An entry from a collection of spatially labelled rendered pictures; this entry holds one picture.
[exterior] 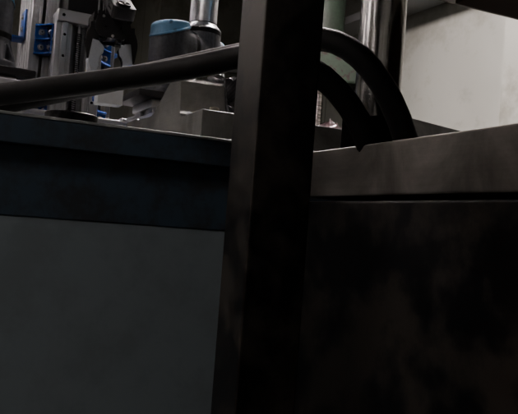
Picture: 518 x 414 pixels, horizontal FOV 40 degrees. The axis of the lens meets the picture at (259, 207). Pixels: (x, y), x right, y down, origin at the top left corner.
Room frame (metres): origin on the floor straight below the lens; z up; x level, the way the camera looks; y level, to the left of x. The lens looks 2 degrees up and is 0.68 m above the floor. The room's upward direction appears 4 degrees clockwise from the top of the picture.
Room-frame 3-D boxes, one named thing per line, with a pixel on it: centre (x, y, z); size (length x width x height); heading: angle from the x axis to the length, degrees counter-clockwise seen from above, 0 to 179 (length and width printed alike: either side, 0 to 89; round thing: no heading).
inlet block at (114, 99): (1.47, 0.33, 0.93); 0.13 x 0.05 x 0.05; 24
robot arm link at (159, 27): (2.10, 0.29, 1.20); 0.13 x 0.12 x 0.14; 143
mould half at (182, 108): (1.40, 0.08, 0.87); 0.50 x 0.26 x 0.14; 24
